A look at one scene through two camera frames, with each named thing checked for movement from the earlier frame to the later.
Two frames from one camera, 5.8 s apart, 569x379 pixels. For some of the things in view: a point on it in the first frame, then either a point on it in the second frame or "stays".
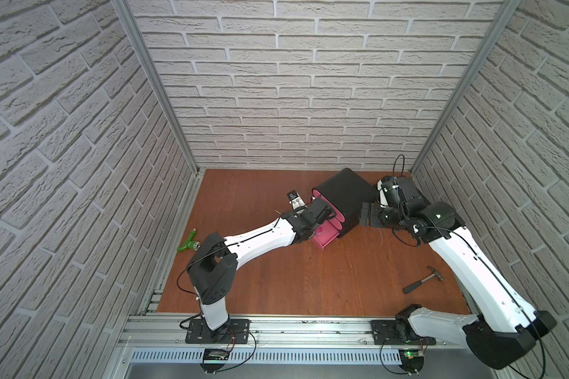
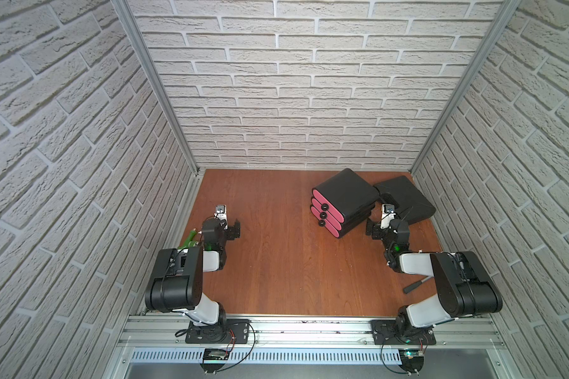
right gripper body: x=380 y=217 to x=378 y=233
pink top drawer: x=338 y=215 stays
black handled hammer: x=436 y=274 stays
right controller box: x=412 y=360 stays
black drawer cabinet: x=347 y=190 stays
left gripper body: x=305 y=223 to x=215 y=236
